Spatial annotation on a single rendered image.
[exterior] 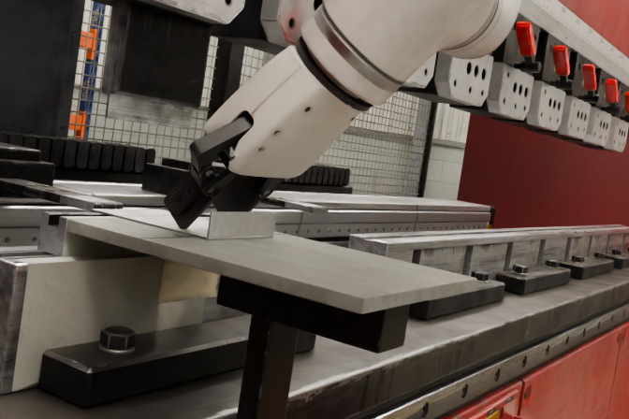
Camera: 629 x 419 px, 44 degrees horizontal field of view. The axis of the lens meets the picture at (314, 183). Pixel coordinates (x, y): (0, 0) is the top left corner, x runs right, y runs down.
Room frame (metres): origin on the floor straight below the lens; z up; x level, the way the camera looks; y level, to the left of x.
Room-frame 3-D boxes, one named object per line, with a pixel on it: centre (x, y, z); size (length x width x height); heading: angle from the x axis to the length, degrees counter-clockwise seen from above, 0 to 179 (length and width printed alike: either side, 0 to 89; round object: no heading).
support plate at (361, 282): (0.60, 0.02, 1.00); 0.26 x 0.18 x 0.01; 57
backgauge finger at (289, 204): (1.06, 0.10, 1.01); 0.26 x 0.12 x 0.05; 57
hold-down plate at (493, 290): (1.16, -0.23, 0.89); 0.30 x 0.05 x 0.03; 147
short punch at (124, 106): (0.68, 0.15, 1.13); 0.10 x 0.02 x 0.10; 147
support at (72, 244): (0.66, 0.15, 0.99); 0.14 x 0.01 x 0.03; 147
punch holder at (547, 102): (1.50, -0.38, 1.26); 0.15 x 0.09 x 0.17; 147
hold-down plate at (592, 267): (1.83, -0.66, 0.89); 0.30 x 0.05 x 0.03; 147
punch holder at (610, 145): (2.00, -0.71, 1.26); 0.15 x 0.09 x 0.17; 147
